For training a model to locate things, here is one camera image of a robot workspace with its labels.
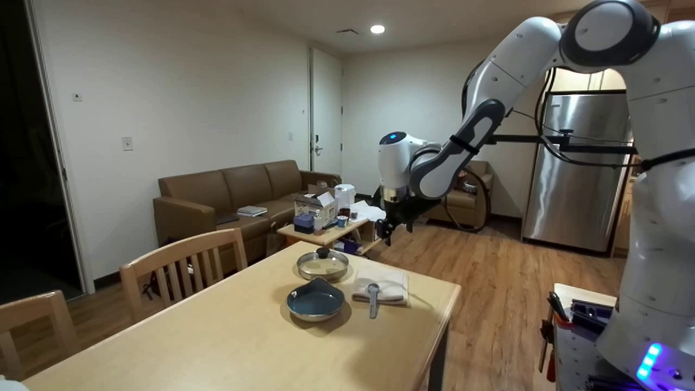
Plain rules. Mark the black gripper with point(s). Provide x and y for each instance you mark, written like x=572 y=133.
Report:
x=409 y=207

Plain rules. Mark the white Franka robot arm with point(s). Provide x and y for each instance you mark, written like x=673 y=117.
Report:
x=651 y=252

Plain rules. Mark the blue speckled bowl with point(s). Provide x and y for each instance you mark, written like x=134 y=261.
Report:
x=315 y=300

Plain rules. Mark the white papers pile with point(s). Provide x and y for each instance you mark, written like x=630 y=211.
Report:
x=370 y=211

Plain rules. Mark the white kettle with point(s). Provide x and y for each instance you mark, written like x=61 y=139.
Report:
x=344 y=196

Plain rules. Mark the light wooden coffee table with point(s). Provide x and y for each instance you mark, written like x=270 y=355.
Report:
x=327 y=235

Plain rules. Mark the glass pot lid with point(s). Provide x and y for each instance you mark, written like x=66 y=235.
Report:
x=321 y=262

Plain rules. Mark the clear plastic container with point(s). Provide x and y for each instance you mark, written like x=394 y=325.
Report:
x=315 y=212

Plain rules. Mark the brown armchair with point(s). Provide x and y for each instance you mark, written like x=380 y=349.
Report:
x=470 y=209

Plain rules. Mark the white door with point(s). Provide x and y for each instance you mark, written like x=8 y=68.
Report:
x=327 y=116

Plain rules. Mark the papers stack on sofa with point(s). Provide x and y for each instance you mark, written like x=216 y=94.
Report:
x=251 y=211

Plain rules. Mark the brown leather sofa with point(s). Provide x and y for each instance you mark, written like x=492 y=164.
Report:
x=218 y=196

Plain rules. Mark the stainless steel refrigerator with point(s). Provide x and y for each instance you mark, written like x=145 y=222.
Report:
x=577 y=196

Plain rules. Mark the round ceiling light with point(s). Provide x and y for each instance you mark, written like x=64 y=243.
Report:
x=378 y=29

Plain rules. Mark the ceiling air vent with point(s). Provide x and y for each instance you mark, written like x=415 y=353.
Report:
x=348 y=30

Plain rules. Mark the wooden slat-back chair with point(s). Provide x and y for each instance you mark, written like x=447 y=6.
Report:
x=32 y=317
x=180 y=262

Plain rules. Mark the white rounded object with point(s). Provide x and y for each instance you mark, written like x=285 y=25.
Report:
x=12 y=384

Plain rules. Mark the black camera on stand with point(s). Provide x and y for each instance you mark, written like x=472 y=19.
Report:
x=594 y=145

